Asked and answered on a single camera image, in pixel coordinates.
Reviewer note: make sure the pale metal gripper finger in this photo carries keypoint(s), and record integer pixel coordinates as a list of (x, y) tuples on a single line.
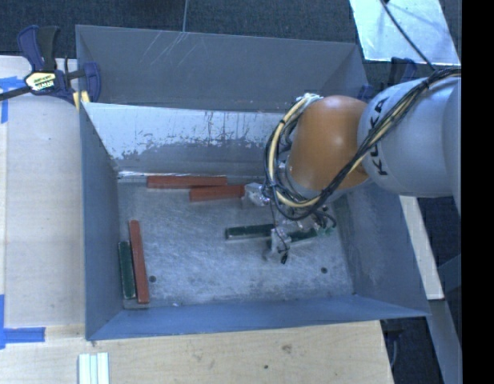
[(279, 239), (255, 194)]

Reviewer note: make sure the dark green flat block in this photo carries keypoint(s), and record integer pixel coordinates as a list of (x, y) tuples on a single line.
[(248, 231), (127, 270)]

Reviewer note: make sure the red-brown flat block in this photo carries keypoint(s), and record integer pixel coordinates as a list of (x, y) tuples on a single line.
[(138, 262), (216, 193), (186, 181)]

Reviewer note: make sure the grey metal bin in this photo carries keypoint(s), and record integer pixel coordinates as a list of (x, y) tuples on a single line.
[(214, 262)]

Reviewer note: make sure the pale wood board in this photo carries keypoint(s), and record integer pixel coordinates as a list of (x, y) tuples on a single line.
[(42, 214)]

